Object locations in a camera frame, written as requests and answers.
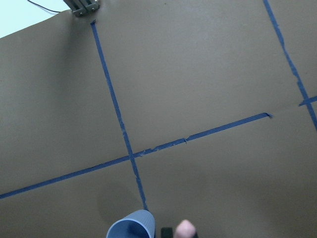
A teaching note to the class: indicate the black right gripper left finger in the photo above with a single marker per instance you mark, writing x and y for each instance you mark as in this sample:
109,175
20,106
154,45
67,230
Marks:
166,232

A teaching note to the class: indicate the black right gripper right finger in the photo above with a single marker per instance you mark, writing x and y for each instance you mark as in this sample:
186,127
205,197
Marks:
195,234

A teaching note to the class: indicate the blue ribbed paper cup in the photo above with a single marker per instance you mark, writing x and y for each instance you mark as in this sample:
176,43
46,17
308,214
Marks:
139,224

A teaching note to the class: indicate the aluminium frame post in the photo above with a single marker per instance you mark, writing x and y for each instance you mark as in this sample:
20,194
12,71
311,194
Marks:
82,7

